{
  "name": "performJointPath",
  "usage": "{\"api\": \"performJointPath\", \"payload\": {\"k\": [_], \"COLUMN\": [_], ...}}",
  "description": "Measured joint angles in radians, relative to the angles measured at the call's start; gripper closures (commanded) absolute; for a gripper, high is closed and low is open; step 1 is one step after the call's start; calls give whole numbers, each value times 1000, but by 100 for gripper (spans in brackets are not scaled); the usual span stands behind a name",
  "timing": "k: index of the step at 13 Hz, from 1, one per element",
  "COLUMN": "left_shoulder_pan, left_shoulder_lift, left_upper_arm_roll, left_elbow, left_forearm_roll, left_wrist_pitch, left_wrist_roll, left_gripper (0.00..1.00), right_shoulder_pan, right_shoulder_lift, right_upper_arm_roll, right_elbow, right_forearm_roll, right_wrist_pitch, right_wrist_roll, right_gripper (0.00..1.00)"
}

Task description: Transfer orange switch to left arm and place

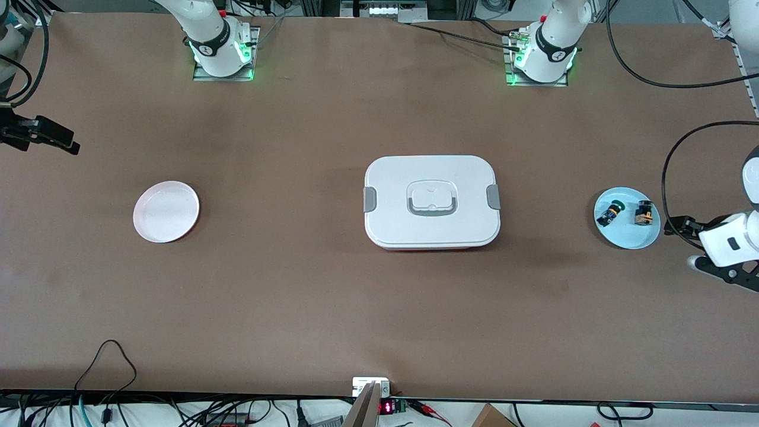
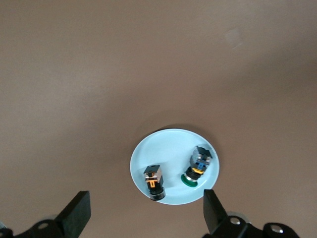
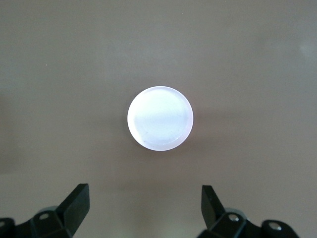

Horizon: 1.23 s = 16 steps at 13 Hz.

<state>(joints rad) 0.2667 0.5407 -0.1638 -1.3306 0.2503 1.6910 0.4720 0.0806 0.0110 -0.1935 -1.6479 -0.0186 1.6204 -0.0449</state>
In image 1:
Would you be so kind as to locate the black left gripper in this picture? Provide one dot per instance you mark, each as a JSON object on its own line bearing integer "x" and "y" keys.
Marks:
{"x": 682, "y": 226}

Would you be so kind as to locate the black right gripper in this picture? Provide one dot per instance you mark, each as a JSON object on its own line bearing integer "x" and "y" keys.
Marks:
{"x": 18, "y": 130}

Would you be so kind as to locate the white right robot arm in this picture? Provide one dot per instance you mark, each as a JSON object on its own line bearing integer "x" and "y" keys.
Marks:
{"x": 210, "y": 35}

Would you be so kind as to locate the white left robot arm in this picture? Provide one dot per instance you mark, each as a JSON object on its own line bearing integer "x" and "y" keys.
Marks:
{"x": 554, "y": 41}

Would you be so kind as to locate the brown cardboard box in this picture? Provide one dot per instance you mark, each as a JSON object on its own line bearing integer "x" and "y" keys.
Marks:
{"x": 491, "y": 418}

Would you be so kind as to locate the white lunch box grey clips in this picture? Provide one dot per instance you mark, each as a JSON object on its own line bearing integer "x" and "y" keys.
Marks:
{"x": 391, "y": 225}

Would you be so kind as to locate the round light blue plate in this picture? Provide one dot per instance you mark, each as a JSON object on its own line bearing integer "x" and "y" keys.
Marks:
{"x": 628, "y": 237}

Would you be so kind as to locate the white rounded plastic object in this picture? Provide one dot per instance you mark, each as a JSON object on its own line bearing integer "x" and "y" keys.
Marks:
{"x": 7, "y": 41}

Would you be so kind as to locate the round pink plate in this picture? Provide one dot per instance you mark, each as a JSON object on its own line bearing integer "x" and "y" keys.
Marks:
{"x": 166, "y": 212}

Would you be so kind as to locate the red clip lead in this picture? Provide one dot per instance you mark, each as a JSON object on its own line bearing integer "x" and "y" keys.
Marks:
{"x": 430, "y": 412}

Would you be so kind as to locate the red digit display board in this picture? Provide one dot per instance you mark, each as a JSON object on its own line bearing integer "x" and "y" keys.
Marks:
{"x": 386, "y": 407}

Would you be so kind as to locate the grey metal bar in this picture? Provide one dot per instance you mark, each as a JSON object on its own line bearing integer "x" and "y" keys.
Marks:
{"x": 363, "y": 409}

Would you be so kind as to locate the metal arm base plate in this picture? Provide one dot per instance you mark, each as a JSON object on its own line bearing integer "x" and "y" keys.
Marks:
{"x": 509, "y": 74}
{"x": 204, "y": 76}

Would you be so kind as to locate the aluminium frame profile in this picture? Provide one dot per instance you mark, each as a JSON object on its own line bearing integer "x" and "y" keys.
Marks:
{"x": 748, "y": 77}

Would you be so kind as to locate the small white bracket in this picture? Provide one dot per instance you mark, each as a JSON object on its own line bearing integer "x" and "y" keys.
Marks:
{"x": 362, "y": 384}

